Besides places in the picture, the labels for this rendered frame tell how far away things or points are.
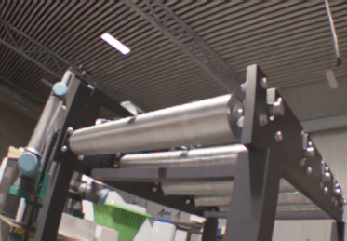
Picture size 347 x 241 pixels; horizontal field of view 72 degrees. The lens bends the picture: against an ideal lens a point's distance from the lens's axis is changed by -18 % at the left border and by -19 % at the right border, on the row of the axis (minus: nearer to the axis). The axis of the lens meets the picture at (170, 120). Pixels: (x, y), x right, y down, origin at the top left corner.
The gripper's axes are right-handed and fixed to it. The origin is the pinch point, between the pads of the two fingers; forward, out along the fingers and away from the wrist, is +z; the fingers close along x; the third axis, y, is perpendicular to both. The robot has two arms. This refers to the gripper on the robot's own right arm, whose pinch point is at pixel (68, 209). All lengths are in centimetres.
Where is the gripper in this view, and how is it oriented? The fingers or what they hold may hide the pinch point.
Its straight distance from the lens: 202.5
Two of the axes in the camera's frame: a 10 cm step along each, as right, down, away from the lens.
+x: 6.7, 4.3, 6.1
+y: 7.2, -1.5, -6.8
